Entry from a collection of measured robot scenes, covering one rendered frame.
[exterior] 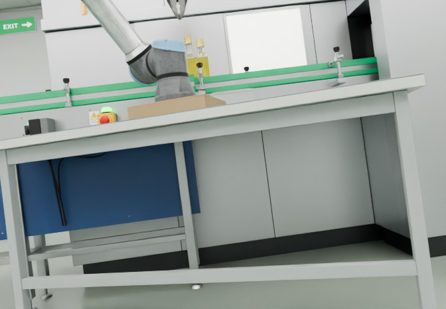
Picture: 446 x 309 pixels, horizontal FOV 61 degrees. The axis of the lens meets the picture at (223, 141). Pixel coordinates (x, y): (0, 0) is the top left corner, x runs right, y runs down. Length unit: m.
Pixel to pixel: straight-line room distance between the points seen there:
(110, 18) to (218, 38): 0.77
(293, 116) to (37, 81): 4.55
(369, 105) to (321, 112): 0.14
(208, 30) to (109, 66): 0.56
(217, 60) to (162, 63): 0.73
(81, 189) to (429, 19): 1.75
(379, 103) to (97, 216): 1.26
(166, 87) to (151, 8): 0.88
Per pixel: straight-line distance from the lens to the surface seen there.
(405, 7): 2.00
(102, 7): 1.48
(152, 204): 1.78
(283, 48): 2.12
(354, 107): 1.25
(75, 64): 2.19
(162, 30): 2.11
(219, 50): 2.07
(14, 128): 1.92
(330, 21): 2.26
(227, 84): 1.88
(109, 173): 1.80
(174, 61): 1.37
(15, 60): 5.65
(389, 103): 1.26
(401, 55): 1.93
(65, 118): 1.84
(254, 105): 1.22
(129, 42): 1.48
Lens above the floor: 0.61
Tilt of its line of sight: 1 degrees up
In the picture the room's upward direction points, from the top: 7 degrees counter-clockwise
